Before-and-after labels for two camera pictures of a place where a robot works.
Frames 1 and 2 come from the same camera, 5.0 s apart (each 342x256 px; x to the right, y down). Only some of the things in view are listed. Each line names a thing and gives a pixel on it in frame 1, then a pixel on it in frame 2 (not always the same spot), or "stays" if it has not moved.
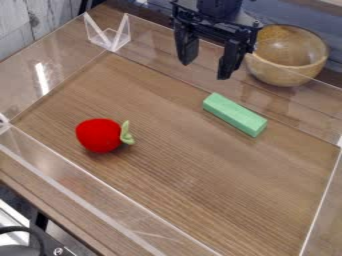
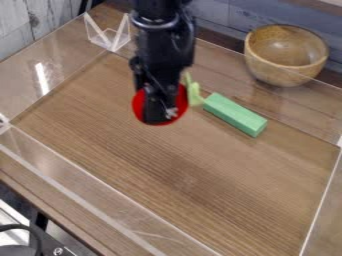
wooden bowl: (290, 55) stays
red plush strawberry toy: (103, 135) to (138, 105)
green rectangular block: (234, 114) stays
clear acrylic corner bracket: (108, 38) stays
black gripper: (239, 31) to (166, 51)
